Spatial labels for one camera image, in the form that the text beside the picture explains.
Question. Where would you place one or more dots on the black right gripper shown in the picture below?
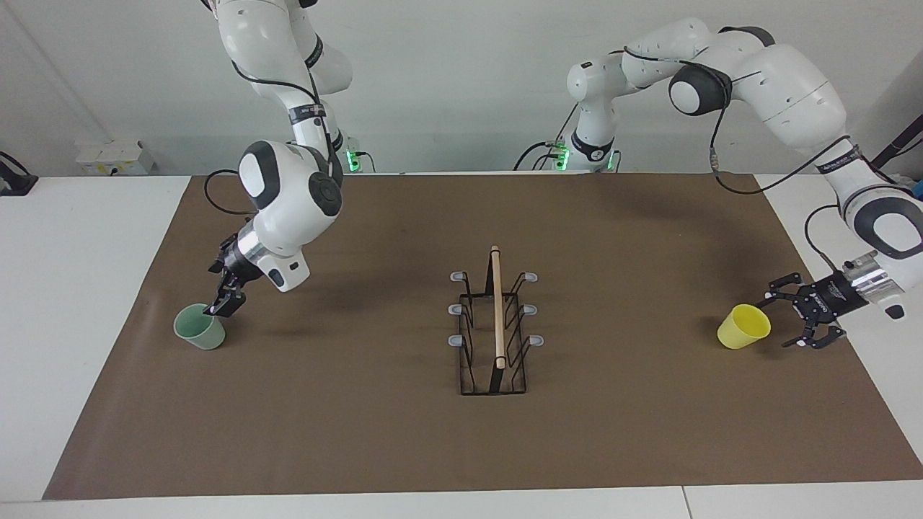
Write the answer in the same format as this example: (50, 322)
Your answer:
(236, 263)

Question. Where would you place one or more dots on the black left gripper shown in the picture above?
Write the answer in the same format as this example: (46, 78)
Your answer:
(829, 299)

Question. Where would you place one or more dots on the pale green plastic cup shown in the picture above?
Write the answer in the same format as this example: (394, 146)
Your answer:
(198, 333)

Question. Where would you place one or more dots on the yellow plastic cup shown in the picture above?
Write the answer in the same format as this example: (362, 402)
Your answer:
(743, 328)

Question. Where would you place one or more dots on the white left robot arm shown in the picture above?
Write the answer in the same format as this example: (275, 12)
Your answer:
(786, 86)

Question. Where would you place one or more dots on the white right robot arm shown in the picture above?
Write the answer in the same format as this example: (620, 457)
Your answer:
(288, 202)

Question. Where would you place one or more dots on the blue box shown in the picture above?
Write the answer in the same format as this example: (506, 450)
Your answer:
(917, 189)

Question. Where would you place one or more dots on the white power strip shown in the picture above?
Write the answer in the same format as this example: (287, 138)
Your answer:
(115, 158)

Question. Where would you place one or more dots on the brown table mat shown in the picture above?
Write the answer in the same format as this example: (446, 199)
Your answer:
(360, 432)

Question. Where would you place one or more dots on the black stand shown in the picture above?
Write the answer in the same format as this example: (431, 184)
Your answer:
(898, 141)

